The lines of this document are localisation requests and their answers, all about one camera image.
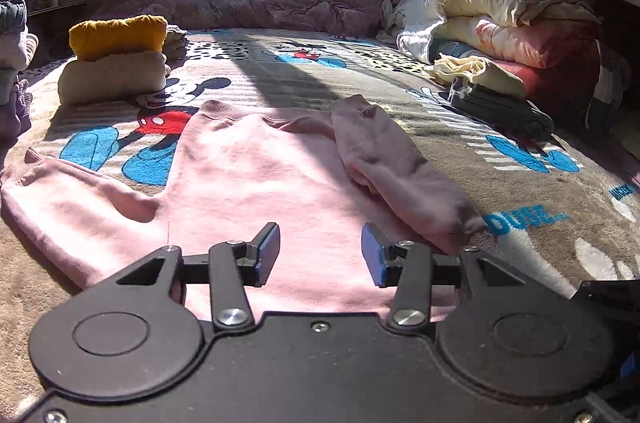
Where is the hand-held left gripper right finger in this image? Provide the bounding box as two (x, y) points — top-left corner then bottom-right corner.
(361, 223), (526, 331)

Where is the small grey folded garment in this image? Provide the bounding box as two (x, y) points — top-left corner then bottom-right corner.
(164, 24), (190, 61)

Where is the pink sweatshirt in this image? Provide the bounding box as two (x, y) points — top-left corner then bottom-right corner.
(0, 99), (496, 321)

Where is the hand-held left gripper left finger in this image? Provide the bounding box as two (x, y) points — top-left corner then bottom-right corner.
(117, 222), (281, 331)

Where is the mustard folded sweater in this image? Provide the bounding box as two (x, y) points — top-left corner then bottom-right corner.
(68, 15), (168, 62)

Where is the purple quilt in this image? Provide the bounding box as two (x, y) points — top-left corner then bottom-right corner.
(92, 0), (386, 34)

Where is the grey striped pillow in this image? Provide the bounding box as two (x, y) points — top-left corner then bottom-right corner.
(587, 45), (633, 131)

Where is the dark side table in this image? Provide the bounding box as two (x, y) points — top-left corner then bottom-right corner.
(25, 0), (88, 26)

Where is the cartoon printed blanket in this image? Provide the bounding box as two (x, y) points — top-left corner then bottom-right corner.
(0, 25), (640, 404)

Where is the cream folded sweater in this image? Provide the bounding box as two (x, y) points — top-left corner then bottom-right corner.
(57, 50), (171, 106)

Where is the dark grey folded garment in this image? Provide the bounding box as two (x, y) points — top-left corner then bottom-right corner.
(447, 80), (555, 142)

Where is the purple crumpled garment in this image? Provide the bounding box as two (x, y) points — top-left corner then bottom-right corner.
(0, 80), (33, 144)

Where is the pale yellow folded garment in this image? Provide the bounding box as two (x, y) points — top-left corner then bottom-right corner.
(427, 53), (527, 100)

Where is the stack of folded clothes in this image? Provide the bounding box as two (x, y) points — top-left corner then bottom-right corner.
(0, 0), (40, 106)

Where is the cream and pink rolled duvet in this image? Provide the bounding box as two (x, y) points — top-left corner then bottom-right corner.
(442, 0), (603, 70)

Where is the red pillow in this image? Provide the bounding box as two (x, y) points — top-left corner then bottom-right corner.
(492, 38), (601, 124)

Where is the white crumpled sheet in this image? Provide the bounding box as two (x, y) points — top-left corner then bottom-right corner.
(382, 0), (466, 64)

